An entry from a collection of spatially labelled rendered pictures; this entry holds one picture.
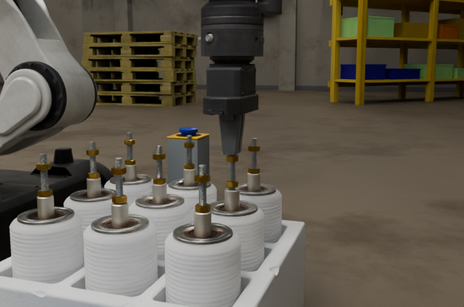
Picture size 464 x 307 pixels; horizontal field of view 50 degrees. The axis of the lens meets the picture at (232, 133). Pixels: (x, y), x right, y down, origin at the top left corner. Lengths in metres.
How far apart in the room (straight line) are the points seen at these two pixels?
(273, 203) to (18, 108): 0.55
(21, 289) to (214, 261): 0.26
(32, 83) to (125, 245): 0.50
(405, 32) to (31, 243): 6.18
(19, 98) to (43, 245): 0.43
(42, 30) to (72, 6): 10.15
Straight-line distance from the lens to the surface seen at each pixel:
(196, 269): 0.61
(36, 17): 1.23
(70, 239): 0.73
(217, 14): 0.68
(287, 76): 9.39
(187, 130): 1.05
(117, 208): 0.68
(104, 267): 0.67
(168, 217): 0.75
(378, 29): 6.32
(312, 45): 9.49
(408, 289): 1.15
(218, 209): 0.74
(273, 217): 0.84
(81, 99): 1.11
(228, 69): 0.68
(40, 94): 1.05
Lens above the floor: 0.46
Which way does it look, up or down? 8 degrees down
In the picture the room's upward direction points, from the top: straight up
